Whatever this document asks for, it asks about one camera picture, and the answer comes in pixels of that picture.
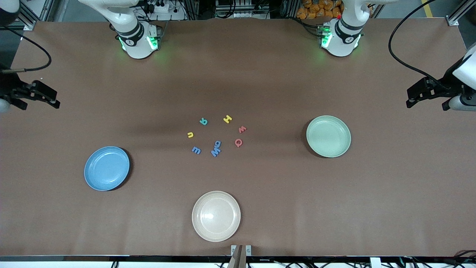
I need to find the green round plate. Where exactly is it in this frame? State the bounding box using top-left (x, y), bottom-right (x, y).
top-left (306, 115), bottom-right (351, 158)

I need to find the white power strip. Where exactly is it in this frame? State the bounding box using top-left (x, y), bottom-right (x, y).
top-left (143, 0), bottom-right (186, 21)

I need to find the orange packaged items heap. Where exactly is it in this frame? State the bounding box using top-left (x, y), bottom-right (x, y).
top-left (297, 0), bottom-right (343, 20)

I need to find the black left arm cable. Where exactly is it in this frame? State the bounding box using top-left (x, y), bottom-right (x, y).
top-left (388, 0), bottom-right (452, 90)

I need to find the metal table edge bracket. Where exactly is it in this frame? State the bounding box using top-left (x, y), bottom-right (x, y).
top-left (231, 245), bottom-right (252, 268)

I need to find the aluminium frame post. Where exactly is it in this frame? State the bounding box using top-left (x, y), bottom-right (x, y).
top-left (11, 0), bottom-right (49, 31)
top-left (447, 0), bottom-right (476, 26)

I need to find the metal equipment rack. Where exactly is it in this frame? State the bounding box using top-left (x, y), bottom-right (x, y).
top-left (215, 0), bottom-right (271, 19)

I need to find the beige round plate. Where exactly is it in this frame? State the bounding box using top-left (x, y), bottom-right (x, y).
top-left (192, 191), bottom-right (241, 242)

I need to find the blue round plate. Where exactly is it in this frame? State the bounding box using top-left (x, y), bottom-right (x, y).
top-left (84, 146), bottom-right (130, 191)

